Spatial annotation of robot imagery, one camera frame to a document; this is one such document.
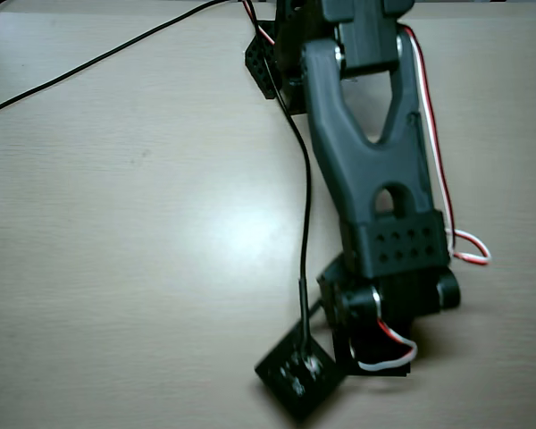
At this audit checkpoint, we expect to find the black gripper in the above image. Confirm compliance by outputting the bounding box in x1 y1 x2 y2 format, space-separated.
315 252 419 380

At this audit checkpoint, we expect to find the short red white servo wire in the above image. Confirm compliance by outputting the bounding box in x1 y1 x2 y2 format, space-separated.
348 315 419 373

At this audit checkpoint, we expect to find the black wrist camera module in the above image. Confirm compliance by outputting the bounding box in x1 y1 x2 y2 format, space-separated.
254 320 348 422

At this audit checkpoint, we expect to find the black camera cable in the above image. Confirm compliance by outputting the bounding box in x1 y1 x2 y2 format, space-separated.
240 0 314 358

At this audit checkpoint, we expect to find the long red white servo wire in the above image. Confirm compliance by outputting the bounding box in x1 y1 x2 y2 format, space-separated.
399 24 493 267

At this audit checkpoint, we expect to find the red white base wire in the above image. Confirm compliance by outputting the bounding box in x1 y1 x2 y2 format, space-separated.
240 0 277 46

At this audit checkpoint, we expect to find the long black cable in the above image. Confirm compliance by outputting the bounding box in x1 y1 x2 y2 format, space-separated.
0 0 233 120

